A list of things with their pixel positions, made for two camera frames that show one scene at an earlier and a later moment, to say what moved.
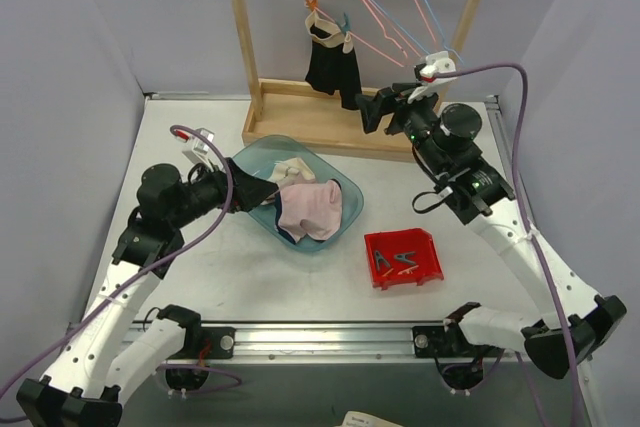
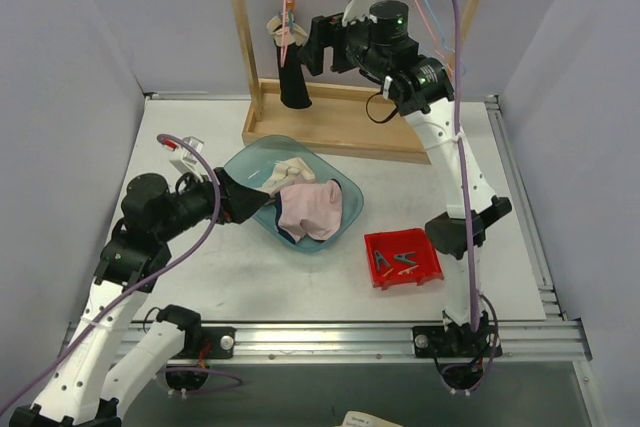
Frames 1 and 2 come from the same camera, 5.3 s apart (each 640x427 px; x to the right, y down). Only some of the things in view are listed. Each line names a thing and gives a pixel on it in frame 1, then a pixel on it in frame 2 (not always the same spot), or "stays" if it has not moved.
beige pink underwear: (291, 172) stays
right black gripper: (394, 108) to (335, 40)
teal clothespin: (378, 257) stays
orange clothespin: (312, 1) to (291, 4)
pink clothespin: (408, 270) stays
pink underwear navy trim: (312, 208) stays
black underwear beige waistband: (333, 67) to (293, 90)
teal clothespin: (403, 257) stays
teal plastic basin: (260, 152) stays
